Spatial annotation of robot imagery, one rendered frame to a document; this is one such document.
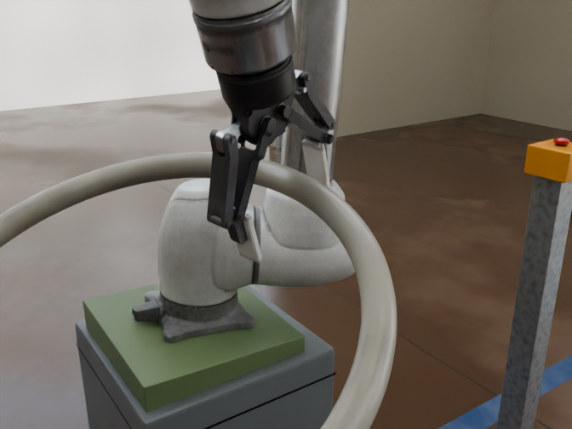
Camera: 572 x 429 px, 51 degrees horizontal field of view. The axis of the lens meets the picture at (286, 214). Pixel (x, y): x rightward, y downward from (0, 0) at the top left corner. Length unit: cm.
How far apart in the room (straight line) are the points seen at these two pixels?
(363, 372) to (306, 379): 75
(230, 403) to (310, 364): 18
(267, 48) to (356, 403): 30
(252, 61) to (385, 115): 635
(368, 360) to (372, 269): 9
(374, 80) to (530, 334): 507
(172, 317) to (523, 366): 114
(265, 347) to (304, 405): 16
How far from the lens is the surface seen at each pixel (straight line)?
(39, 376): 271
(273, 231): 111
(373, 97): 672
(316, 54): 106
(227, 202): 60
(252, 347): 115
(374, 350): 48
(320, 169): 73
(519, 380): 200
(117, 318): 125
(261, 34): 54
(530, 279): 184
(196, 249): 110
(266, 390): 117
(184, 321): 118
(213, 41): 55
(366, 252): 55
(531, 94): 767
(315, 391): 125
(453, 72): 759
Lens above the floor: 146
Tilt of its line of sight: 20 degrees down
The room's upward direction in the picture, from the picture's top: straight up
